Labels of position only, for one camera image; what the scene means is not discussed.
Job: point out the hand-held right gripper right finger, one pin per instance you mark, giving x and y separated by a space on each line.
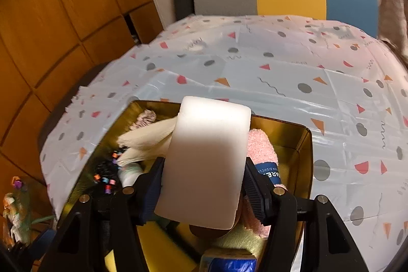
253 192

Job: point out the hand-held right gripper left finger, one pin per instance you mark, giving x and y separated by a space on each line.
153 192

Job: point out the pink fluffy towel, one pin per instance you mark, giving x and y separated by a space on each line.
261 147

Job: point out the gold tin box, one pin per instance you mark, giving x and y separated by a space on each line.
293 160

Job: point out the black feathery hair accessory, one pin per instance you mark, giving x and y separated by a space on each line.
105 170

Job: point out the beige cloth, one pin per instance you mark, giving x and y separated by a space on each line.
146 138

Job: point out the yellow sponge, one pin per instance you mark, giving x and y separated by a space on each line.
165 246

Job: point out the white sponge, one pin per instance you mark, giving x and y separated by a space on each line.
204 163

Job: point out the pink scrunchie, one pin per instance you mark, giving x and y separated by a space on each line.
145 119

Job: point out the patterned plastic tablecloth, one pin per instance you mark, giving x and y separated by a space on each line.
287 68

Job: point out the wooden wardrobe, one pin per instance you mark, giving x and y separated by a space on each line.
63 4

